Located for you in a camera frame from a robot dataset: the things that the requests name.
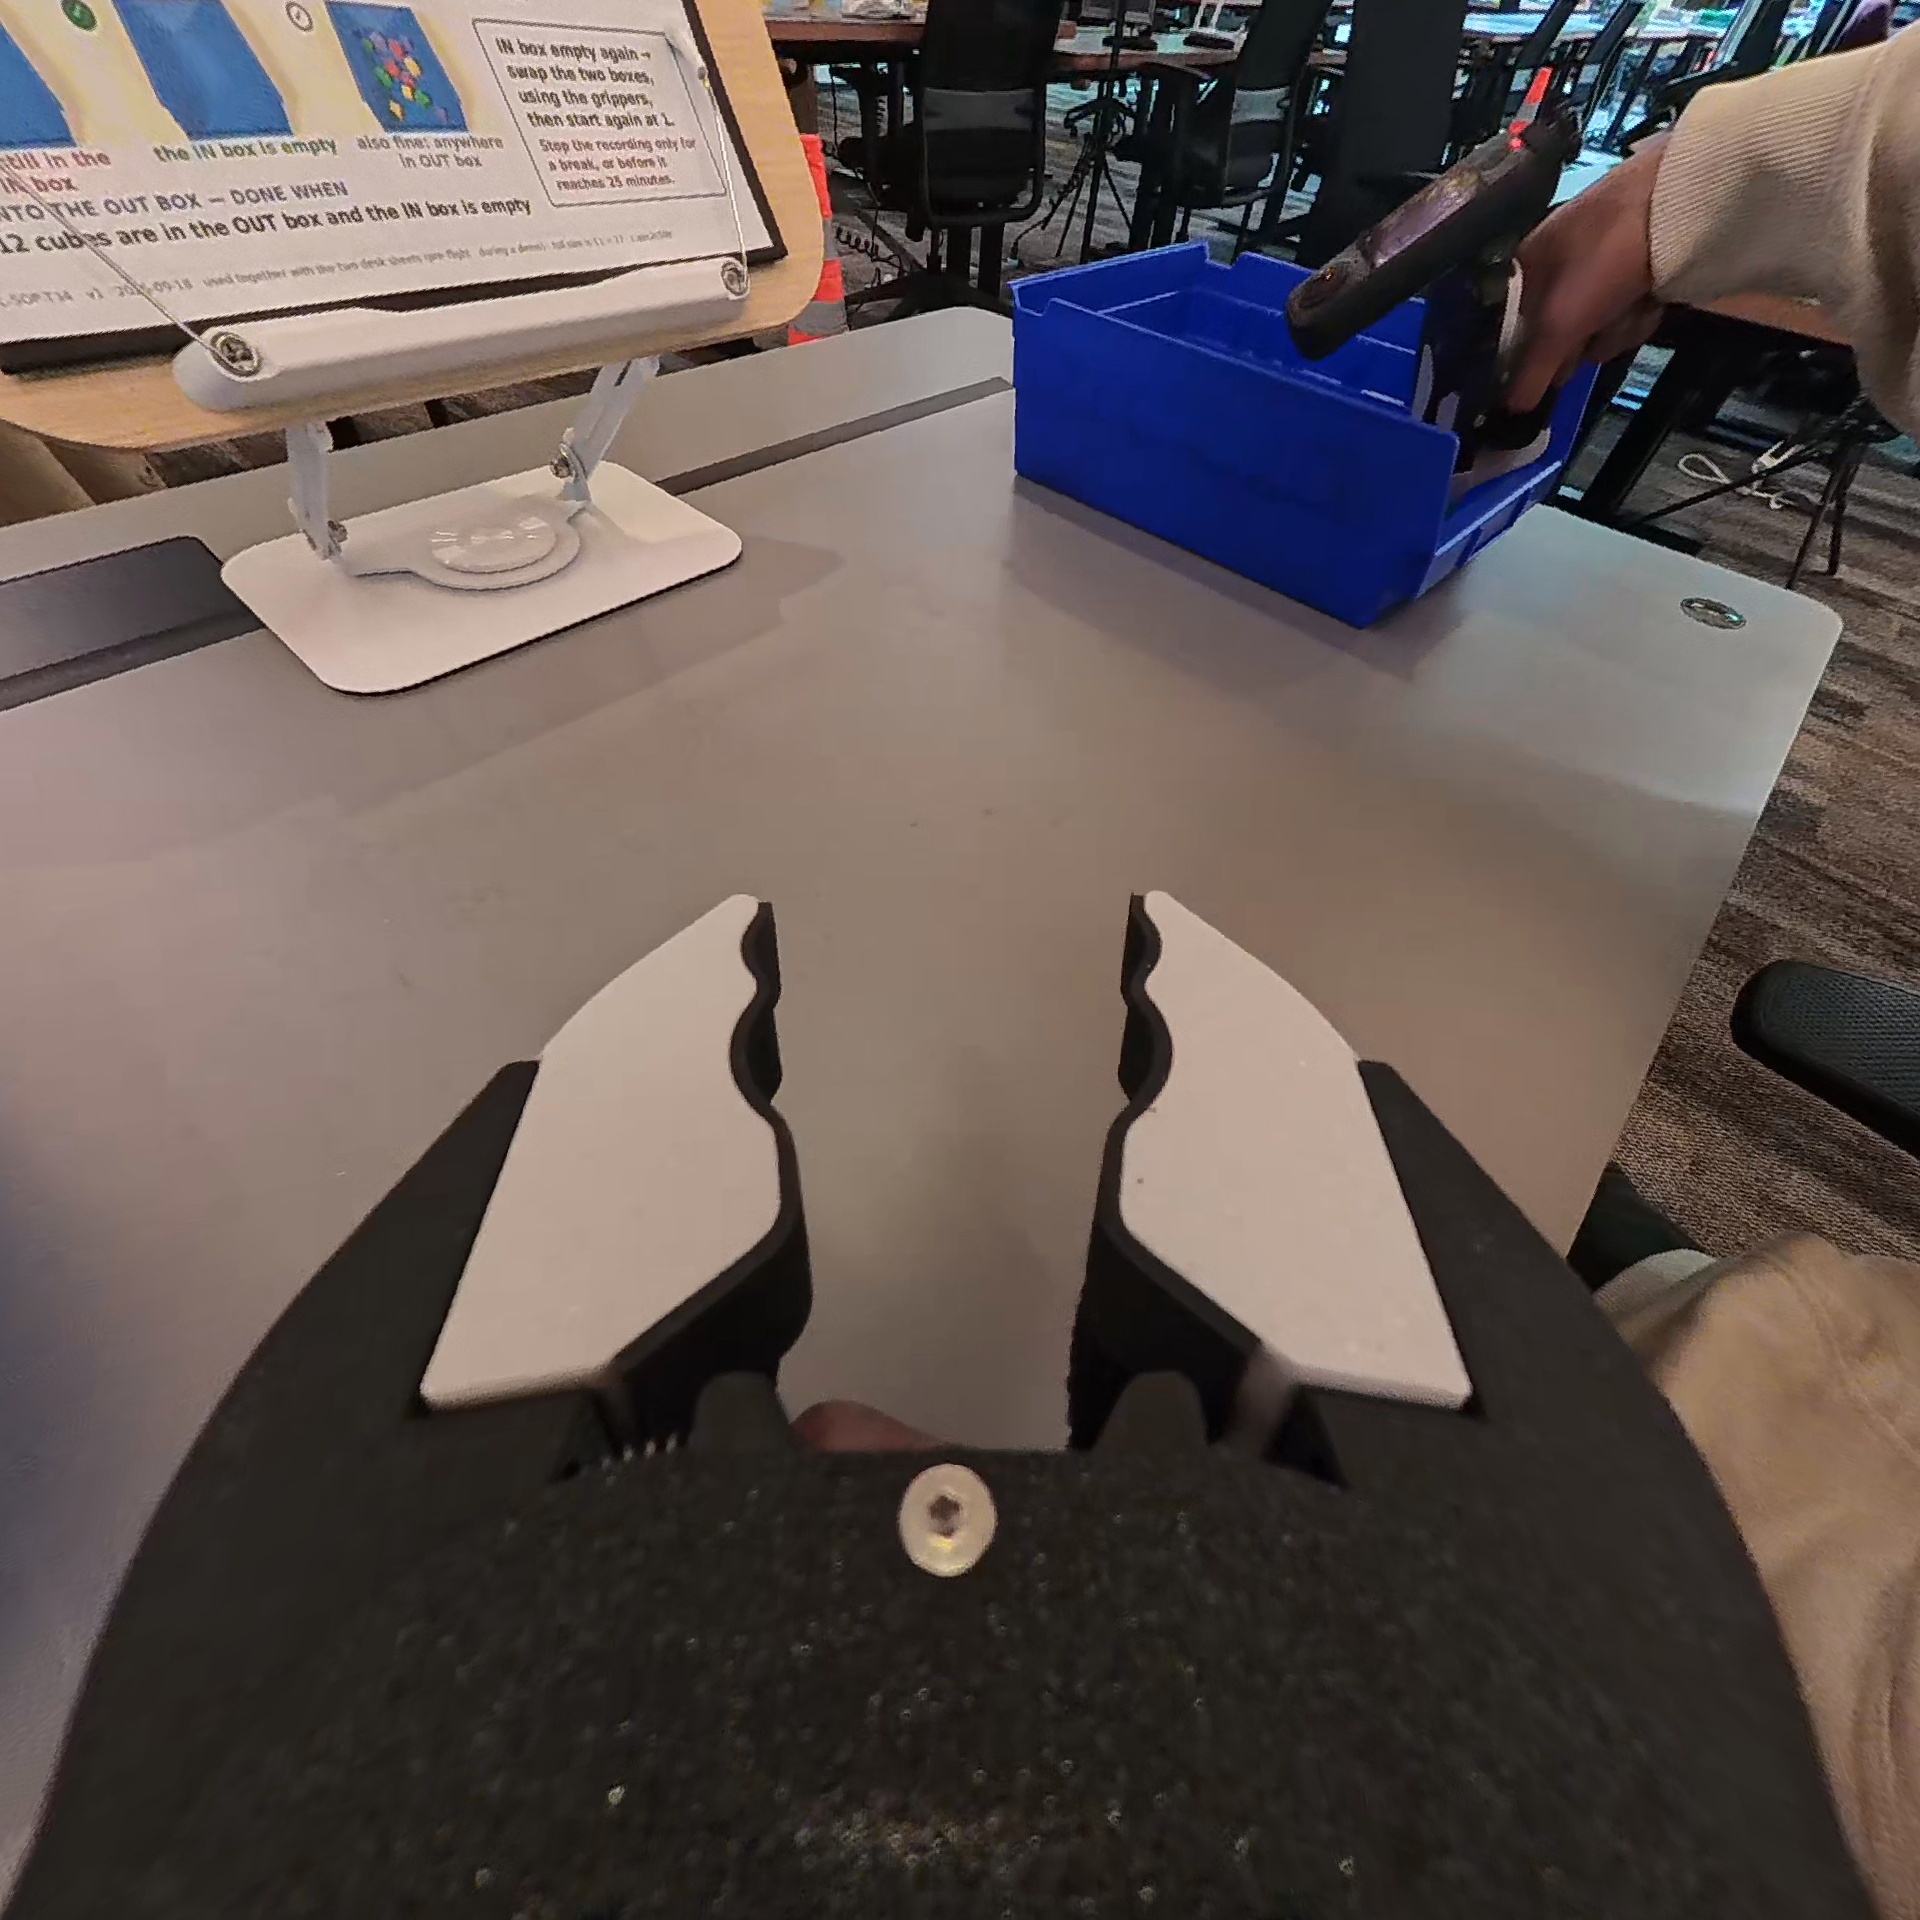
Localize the black office chair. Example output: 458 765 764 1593
1132 0 1337 265
861 0 1058 296

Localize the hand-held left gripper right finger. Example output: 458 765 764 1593
1068 890 1475 1456

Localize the person's right forearm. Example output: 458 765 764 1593
1648 23 1920 437

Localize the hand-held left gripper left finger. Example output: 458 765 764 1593
421 897 817 1449

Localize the blue plastic bin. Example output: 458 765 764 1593
1008 237 1602 634

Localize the printed instruction sheet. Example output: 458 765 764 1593
0 0 788 377

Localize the wooden document stand white base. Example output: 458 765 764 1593
0 0 830 698

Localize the orange traffic cone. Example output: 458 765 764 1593
786 132 857 351

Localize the person's left hand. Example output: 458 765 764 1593
786 1399 944 1456

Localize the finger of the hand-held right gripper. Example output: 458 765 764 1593
1409 293 1508 474

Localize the black chair armrest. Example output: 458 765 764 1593
1729 961 1920 1162

